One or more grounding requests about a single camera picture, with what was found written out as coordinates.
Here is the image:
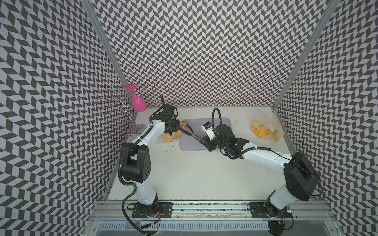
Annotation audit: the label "ribbed glass bowl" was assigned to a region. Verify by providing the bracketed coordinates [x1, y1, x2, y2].
[126, 134, 140, 143]

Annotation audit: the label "pink upside-down wine glass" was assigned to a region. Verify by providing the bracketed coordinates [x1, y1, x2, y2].
[125, 84, 147, 113]

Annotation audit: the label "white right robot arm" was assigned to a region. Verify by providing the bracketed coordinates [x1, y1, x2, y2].
[199, 122, 320, 217]

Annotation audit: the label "clear bag yellow chick print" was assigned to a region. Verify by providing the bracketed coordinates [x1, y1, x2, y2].
[157, 120, 189, 144]

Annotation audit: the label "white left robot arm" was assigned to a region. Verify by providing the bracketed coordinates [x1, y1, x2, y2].
[117, 103, 180, 207]

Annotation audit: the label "clear resealable bag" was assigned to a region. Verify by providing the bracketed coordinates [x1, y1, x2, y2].
[267, 116, 284, 142]

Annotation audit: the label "lilac plastic tray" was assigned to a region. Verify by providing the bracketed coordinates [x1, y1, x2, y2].
[180, 118, 236, 151]

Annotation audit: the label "chrome glass drying rack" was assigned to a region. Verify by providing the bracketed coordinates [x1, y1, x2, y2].
[95, 88, 146, 138]

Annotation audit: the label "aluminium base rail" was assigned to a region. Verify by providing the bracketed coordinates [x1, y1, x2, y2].
[89, 200, 336, 221]

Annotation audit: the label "steel black-tipped tongs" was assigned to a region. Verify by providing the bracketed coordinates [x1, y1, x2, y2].
[180, 123, 203, 142]

